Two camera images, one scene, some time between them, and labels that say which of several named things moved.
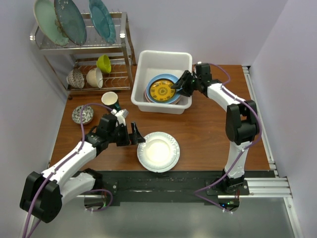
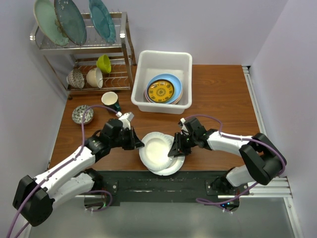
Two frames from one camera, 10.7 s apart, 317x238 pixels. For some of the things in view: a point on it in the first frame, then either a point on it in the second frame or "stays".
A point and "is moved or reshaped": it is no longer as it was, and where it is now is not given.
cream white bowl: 94,77 stays
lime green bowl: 103,63 stays
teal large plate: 102,21 stays
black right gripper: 185,78 → 177,145
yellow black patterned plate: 161,90 stays
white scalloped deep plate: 160,152 is moved or reshaped
